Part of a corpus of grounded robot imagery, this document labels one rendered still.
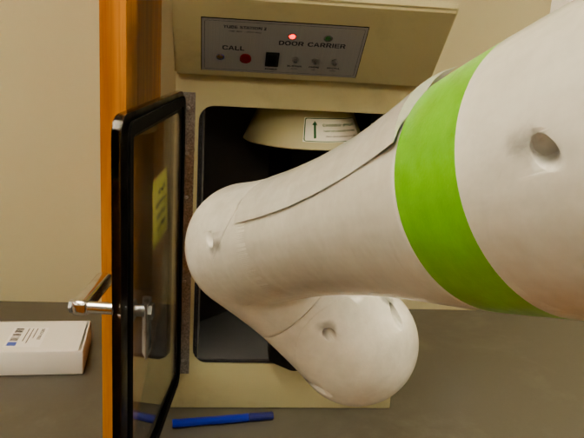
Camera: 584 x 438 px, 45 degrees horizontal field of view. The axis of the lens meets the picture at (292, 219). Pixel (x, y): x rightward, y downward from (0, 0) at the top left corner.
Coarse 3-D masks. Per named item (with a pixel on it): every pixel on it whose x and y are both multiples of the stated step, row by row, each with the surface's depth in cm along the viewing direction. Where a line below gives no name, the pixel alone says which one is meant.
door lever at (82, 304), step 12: (96, 276) 74; (108, 276) 75; (84, 288) 71; (96, 288) 71; (108, 288) 75; (72, 300) 68; (84, 300) 68; (96, 300) 71; (72, 312) 68; (84, 312) 68; (96, 312) 68; (108, 312) 68
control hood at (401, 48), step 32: (192, 0) 77; (224, 0) 77; (256, 0) 78; (288, 0) 78; (320, 0) 78; (352, 0) 78; (384, 0) 79; (416, 0) 79; (192, 32) 81; (384, 32) 82; (416, 32) 82; (448, 32) 83; (192, 64) 86; (384, 64) 87; (416, 64) 87
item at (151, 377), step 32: (160, 96) 78; (160, 128) 76; (160, 160) 77; (160, 192) 78; (160, 224) 79; (160, 256) 80; (160, 288) 81; (160, 320) 82; (160, 352) 84; (160, 384) 85
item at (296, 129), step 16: (256, 112) 101; (272, 112) 97; (288, 112) 96; (304, 112) 96; (320, 112) 96; (336, 112) 97; (256, 128) 99; (272, 128) 97; (288, 128) 96; (304, 128) 95; (320, 128) 96; (336, 128) 97; (352, 128) 99; (272, 144) 96; (288, 144) 95; (304, 144) 95; (320, 144) 95; (336, 144) 96
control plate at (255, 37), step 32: (224, 32) 81; (256, 32) 82; (288, 32) 82; (320, 32) 82; (352, 32) 82; (224, 64) 86; (256, 64) 86; (288, 64) 86; (320, 64) 86; (352, 64) 87
